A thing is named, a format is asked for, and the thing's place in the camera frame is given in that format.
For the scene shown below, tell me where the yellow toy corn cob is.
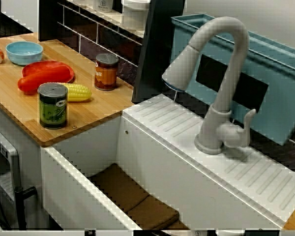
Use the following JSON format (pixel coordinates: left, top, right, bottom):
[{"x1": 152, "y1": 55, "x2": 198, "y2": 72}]
[{"x1": 60, "y1": 83, "x2": 92, "y2": 102}]

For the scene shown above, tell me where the green pea can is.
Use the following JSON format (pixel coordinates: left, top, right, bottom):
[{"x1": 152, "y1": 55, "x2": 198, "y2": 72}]
[{"x1": 37, "y1": 83, "x2": 69, "y2": 130}]

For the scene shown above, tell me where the red chili pepper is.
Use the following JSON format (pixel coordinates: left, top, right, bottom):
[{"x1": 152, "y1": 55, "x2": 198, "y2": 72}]
[{"x1": 17, "y1": 65, "x2": 71, "y2": 95}]

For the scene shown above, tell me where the white toy sink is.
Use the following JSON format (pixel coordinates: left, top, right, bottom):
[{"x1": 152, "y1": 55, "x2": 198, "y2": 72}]
[{"x1": 40, "y1": 93, "x2": 295, "y2": 231}]

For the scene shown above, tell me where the orange labelled jar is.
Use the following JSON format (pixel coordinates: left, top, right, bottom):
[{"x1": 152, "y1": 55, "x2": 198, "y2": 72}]
[{"x1": 94, "y1": 53, "x2": 119, "y2": 91}]

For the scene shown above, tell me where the brown cloth mat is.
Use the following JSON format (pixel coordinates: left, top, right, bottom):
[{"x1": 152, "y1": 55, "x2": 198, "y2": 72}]
[{"x1": 88, "y1": 163, "x2": 190, "y2": 231}]

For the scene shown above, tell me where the white tiled shelf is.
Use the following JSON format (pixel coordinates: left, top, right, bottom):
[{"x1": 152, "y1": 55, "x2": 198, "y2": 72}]
[{"x1": 66, "y1": 0, "x2": 146, "y2": 37}]

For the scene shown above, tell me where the red plastic plate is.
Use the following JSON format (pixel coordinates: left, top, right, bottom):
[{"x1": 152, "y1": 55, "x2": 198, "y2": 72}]
[{"x1": 22, "y1": 60, "x2": 76, "y2": 84}]

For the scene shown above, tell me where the grey toy faucet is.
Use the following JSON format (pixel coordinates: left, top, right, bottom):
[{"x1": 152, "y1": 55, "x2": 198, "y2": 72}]
[{"x1": 161, "y1": 16, "x2": 258, "y2": 155}]

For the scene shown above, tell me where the teal plastic dish rack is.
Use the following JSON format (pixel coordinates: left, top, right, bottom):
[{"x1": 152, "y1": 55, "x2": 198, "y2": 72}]
[{"x1": 171, "y1": 13, "x2": 295, "y2": 146}]

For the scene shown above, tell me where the light blue bowl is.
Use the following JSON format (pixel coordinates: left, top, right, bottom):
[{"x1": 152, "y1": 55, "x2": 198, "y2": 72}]
[{"x1": 5, "y1": 41, "x2": 44, "y2": 66}]

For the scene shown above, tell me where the grey appliance front panel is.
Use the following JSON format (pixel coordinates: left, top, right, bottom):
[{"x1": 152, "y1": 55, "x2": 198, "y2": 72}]
[{"x1": 0, "y1": 124, "x2": 22, "y2": 223}]

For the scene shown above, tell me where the black kitchen frame post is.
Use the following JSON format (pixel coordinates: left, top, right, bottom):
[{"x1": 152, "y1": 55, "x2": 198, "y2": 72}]
[
  {"x1": 38, "y1": 0, "x2": 59, "y2": 42},
  {"x1": 132, "y1": 0, "x2": 187, "y2": 104}
]

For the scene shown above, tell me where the black cabinet handle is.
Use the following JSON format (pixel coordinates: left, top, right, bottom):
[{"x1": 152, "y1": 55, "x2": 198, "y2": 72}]
[{"x1": 14, "y1": 186, "x2": 37, "y2": 231}]

